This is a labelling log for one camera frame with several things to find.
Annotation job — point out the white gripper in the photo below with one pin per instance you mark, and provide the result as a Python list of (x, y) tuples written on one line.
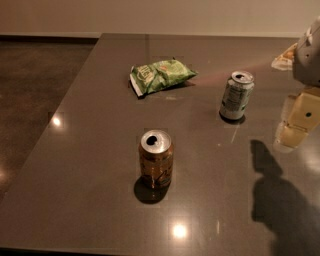
[(308, 61)]

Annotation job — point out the silver green 7up can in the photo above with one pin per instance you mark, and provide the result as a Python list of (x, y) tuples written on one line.
[(236, 96)]

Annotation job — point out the orange soda can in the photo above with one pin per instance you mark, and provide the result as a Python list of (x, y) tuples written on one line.
[(156, 154)]

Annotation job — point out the green chip bag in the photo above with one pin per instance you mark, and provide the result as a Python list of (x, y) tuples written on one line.
[(158, 76)]

